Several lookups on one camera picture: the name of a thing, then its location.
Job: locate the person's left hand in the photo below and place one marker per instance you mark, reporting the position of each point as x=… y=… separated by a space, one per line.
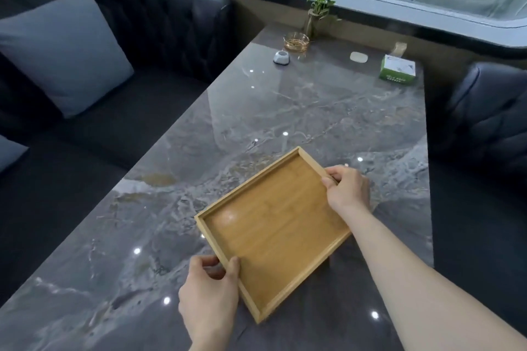
x=208 y=301

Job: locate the person's right hand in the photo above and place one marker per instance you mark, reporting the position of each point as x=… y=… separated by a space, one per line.
x=350 y=190

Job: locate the wooden bamboo tray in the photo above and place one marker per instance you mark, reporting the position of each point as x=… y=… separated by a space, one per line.
x=271 y=227

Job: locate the person's left forearm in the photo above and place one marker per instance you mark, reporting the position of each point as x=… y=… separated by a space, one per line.
x=208 y=342

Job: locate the person's right forearm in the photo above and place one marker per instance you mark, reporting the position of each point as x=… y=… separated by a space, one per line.
x=424 y=285

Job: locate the grey square cushion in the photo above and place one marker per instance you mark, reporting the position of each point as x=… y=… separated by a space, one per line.
x=61 y=52
x=9 y=152

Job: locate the dark leather sofa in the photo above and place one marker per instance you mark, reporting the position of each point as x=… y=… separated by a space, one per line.
x=481 y=182
x=94 y=124

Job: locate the green white tissue box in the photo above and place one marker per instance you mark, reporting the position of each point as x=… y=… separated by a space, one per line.
x=398 y=69

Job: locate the white oval soap dish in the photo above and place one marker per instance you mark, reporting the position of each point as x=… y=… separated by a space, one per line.
x=358 y=57

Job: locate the person's left thumb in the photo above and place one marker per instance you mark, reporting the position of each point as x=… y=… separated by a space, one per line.
x=232 y=270

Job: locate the white call button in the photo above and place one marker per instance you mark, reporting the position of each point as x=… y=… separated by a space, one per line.
x=281 y=57

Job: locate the amber glass ashtray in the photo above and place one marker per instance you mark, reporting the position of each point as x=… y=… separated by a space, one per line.
x=296 y=42

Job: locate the person's right thumb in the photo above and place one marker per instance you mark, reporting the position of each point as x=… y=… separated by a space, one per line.
x=328 y=190

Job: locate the green plant in glass vase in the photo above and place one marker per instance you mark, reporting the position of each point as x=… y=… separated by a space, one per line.
x=318 y=9

